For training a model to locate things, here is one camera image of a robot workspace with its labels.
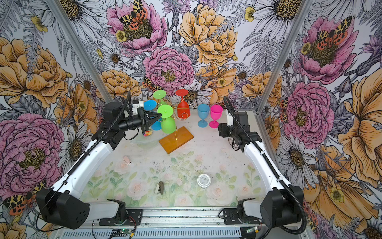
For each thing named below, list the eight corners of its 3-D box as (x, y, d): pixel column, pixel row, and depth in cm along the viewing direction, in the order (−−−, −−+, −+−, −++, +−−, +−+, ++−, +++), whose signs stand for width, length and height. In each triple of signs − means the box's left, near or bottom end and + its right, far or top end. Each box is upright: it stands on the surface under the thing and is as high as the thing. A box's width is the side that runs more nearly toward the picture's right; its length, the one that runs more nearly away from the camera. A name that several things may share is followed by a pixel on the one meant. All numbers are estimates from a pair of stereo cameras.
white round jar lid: (195, 185, 86) (195, 180, 80) (202, 176, 90) (203, 171, 84) (204, 193, 84) (205, 188, 78) (211, 183, 87) (212, 178, 81)
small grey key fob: (155, 194, 83) (154, 193, 81) (157, 183, 87) (156, 181, 85) (163, 194, 83) (162, 193, 81) (165, 183, 87) (164, 181, 85)
